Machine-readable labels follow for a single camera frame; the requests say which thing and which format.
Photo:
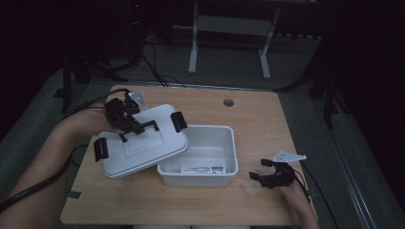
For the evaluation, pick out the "grey metal floor rail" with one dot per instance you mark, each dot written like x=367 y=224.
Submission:
x=353 y=181

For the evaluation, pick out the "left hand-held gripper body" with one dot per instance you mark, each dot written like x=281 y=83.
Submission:
x=122 y=114

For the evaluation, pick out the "person's left hand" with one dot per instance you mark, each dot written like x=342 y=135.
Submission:
x=89 y=120

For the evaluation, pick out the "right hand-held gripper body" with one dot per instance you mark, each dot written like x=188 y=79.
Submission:
x=281 y=175

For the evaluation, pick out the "white metal-framed table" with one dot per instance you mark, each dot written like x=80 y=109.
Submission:
x=235 y=25

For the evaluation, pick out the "grey round table grommet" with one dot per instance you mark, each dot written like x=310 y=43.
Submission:
x=228 y=102

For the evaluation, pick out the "person's right hand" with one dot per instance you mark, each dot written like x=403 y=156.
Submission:
x=294 y=194

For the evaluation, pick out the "black floor stand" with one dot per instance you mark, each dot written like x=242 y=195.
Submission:
x=67 y=82
x=329 y=95

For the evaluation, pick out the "white plastic storage box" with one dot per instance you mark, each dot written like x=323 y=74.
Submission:
x=207 y=149

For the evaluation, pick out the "white label with green print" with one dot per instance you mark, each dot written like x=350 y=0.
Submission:
x=203 y=170

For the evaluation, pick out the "white lid with black latches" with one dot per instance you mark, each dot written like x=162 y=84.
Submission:
x=143 y=152

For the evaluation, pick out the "grey tape piece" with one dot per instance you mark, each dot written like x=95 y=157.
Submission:
x=74 y=194

